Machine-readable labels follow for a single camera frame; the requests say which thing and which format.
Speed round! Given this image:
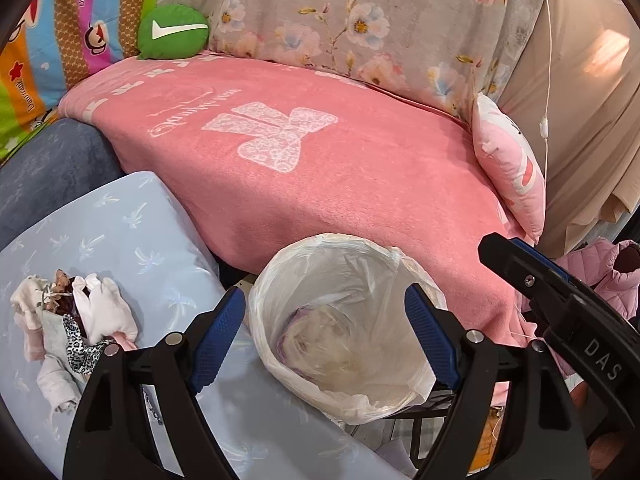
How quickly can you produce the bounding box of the white cloth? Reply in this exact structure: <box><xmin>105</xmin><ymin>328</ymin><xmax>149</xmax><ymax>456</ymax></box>
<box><xmin>37</xmin><ymin>310</ymin><xmax>84</xmax><ymax>413</ymax></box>

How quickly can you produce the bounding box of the white glove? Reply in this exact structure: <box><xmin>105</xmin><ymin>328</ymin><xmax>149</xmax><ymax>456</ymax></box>
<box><xmin>72</xmin><ymin>273</ymin><xmax>138</xmax><ymax>348</ymax></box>

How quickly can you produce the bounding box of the white sock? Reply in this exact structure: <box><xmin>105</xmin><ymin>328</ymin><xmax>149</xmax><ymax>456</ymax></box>
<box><xmin>10</xmin><ymin>275</ymin><xmax>49</xmax><ymax>330</ymax></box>

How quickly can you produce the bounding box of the leopard print fabric strip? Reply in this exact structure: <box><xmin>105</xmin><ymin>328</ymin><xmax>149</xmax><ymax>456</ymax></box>
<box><xmin>62</xmin><ymin>314</ymin><xmax>115</xmax><ymax>376</ymax></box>

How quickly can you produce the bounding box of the white lined trash bin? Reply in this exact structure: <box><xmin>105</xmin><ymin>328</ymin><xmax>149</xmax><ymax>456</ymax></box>
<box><xmin>247</xmin><ymin>234</ymin><xmax>447</xmax><ymax>426</ymax></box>

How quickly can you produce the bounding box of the pink quilted jacket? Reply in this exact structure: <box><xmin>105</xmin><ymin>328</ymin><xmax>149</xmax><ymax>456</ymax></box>
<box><xmin>553</xmin><ymin>237</ymin><xmax>640</xmax><ymax>320</ymax></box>

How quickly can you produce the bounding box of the small pink white pillow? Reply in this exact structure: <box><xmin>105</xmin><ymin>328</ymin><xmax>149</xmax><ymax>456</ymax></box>
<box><xmin>472</xmin><ymin>93</ymin><xmax>547</xmax><ymax>244</ymax></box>

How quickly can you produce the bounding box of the beige curtain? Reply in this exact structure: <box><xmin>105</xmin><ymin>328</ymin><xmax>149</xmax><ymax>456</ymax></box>
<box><xmin>499</xmin><ymin>0</ymin><xmax>639</xmax><ymax>258</ymax></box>

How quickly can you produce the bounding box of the dark blue cushion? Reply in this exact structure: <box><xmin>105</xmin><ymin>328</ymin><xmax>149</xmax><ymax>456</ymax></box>
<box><xmin>0</xmin><ymin>118</ymin><xmax>124</xmax><ymax>247</ymax></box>

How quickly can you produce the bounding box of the pink bow blanket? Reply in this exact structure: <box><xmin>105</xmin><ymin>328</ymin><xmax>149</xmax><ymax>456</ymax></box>
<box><xmin>58</xmin><ymin>52</ymin><xmax>535</xmax><ymax>346</ymax></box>

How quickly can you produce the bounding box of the grey floral quilt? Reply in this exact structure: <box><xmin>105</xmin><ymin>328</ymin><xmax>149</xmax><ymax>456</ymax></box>
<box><xmin>160</xmin><ymin>0</ymin><xmax>544</xmax><ymax>119</ymax></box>

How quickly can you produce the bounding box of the green checkmark plush cushion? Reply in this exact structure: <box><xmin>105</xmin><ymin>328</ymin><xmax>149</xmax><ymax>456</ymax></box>
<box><xmin>137</xmin><ymin>4</ymin><xmax>209</xmax><ymax>60</ymax></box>

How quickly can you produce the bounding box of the colourful monkey striped bedding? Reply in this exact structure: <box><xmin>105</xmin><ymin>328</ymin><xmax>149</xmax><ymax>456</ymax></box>
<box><xmin>1</xmin><ymin>0</ymin><xmax>156</xmax><ymax>160</ymax></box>

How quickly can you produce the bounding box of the white cable with switch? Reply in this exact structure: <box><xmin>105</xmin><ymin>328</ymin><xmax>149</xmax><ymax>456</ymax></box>
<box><xmin>537</xmin><ymin>0</ymin><xmax>554</xmax><ymax>181</ymax></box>

